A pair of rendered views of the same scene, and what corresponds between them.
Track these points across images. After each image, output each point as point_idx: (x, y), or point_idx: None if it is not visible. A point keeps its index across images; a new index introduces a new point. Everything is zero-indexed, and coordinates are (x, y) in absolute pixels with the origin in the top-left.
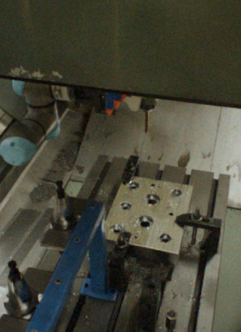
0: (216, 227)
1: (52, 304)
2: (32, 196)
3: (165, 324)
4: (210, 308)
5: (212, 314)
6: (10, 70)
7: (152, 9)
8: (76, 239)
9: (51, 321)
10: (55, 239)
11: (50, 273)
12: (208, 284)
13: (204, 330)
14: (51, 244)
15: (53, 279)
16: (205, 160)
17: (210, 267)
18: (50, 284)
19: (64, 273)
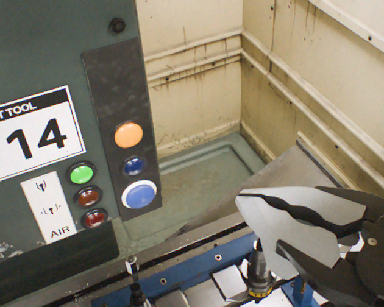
0: None
1: (240, 242)
2: None
3: (137, 269)
4: (79, 279)
5: (85, 275)
6: None
7: None
8: (163, 283)
9: (253, 231)
10: (175, 306)
11: (214, 275)
12: (50, 296)
13: (105, 271)
14: (184, 304)
15: (220, 261)
16: None
17: (25, 306)
18: (227, 258)
19: (206, 259)
